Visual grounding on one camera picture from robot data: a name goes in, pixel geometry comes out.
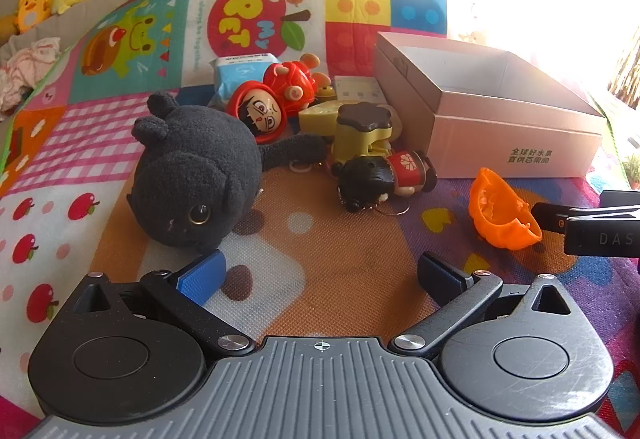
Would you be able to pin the pink cardboard box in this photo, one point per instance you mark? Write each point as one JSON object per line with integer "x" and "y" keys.
{"x": 500, "y": 144}

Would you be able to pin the red plastic animal figure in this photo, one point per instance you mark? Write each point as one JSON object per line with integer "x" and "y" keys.
{"x": 285, "y": 76}

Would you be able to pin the pink and white cloth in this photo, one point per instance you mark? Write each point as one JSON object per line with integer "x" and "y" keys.
{"x": 30, "y": 64}

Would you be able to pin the small potted plant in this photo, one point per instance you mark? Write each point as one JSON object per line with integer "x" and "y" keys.
{"x": 631, "y": 169}

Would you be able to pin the white small box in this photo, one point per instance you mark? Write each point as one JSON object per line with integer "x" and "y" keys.
{"x": 357, "y": 89}

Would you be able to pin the yellow toy brown flower top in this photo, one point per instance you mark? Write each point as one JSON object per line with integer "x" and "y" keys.
{"x": 362, "y": 116}

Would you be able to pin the colourful cartoon play mat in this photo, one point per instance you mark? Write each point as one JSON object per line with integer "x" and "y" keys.
{"x": 100, "y": 134}

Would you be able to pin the yellow cheese wedge toy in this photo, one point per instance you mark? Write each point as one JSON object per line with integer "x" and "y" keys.
{"x": 320, "y": 116}

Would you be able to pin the yellow tiger plush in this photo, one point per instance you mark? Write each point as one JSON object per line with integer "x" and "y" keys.
{"x": 35, "y": 4}

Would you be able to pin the blue tissue pack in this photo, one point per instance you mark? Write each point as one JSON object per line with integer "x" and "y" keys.
{"x": 235, "y": 74}

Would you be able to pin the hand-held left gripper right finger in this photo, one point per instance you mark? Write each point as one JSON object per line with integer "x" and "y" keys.
{"x": 440, "y": 276}

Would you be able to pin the orange pumpkin shell toy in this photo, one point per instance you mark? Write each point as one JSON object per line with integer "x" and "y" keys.
{"x": 490, "y": 229}

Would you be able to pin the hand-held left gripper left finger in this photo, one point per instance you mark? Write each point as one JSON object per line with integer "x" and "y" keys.
{"x": 202, "y": 279}

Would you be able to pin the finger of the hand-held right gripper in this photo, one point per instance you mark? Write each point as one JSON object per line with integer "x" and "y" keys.
{"x": 550, "y": 218}
{"x": 600, "y": 239}

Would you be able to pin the black plush cat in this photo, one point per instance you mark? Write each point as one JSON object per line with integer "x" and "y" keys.
{"x": 190, "y": 169}

